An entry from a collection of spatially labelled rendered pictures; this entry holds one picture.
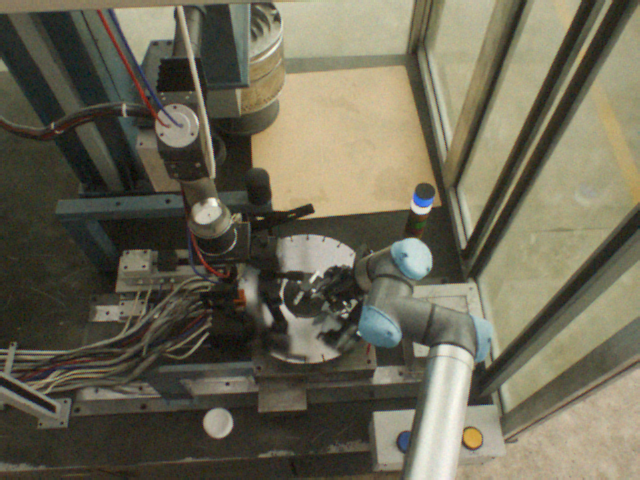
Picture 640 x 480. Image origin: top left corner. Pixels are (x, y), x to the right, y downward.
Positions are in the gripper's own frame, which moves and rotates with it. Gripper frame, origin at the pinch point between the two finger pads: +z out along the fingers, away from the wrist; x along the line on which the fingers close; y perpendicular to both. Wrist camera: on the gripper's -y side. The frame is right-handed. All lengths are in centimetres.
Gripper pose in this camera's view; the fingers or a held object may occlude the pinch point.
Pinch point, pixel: (322, 291)
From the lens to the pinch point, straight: 127.9
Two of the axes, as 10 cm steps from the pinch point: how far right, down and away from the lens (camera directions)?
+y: -5.5, 6.0, -5.8
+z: -5.1, 3.0, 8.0
